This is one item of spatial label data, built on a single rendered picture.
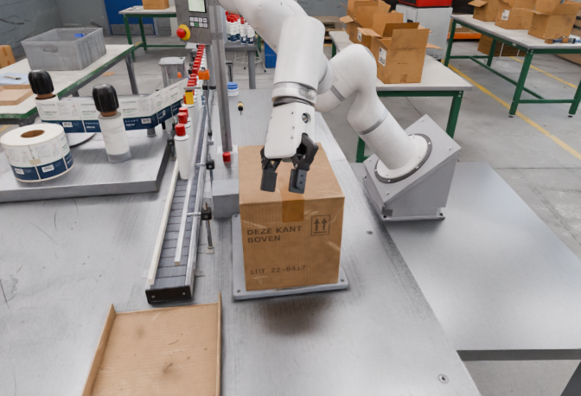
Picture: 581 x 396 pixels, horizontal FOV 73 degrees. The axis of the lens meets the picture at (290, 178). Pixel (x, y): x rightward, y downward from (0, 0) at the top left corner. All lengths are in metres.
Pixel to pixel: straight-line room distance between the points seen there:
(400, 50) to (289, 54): 2.22
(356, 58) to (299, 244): 0.55
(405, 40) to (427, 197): 1.73
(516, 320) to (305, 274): 0.52
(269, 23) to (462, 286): 0.82
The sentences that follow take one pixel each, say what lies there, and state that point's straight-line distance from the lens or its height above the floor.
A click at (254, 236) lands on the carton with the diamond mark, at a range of 0.93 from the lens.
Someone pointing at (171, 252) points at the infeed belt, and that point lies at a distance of 1.15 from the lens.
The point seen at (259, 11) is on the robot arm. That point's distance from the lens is 0.84.
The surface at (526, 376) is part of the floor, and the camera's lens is 2.17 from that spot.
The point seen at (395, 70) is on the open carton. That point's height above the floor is 0.88.
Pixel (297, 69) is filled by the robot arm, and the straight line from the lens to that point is 0.73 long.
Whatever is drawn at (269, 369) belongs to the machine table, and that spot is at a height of 0.83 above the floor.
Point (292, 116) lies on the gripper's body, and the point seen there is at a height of 1.35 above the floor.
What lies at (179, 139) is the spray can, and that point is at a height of 1.04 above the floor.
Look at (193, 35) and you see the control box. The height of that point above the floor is 1.32.
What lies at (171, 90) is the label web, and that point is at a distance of 1.95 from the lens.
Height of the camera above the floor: 1.60
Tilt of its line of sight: 30 degrees down
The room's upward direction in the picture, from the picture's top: straight up
